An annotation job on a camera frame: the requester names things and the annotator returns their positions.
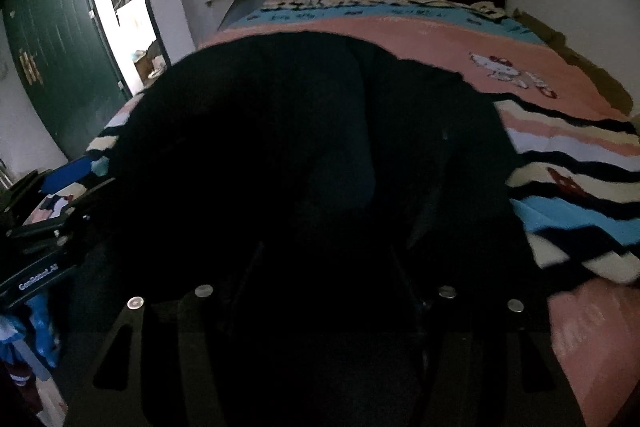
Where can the white metal rack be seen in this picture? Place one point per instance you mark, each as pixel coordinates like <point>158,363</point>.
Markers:
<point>4,172</point>

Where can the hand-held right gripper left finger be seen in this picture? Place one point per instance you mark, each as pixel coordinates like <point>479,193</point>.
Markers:
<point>165,332</point>

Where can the black hooded jacket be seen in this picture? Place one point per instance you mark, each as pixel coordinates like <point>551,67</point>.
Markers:
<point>300,132</point>

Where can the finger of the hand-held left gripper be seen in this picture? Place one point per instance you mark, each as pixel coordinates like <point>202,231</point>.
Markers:
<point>67,172</point>
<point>60,219</point>

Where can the cartoon cat printed blanket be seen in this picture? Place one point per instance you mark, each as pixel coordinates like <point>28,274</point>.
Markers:
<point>425,42</point>

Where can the grey bedside table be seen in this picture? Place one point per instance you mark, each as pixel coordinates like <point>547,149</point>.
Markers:
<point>242,7</point>

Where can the cardboard box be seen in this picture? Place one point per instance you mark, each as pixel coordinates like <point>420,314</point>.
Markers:
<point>145,64</point>

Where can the green metal door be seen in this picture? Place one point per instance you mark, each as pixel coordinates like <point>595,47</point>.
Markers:
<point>60,47</point>

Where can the blue plastic bag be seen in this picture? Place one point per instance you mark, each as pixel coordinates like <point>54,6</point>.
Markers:
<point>42,329</point>

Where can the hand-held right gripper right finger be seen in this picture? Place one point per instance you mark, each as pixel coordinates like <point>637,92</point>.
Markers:
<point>480,337</point>

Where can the olive green cloth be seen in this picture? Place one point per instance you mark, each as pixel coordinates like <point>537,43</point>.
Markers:
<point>575,57</point>

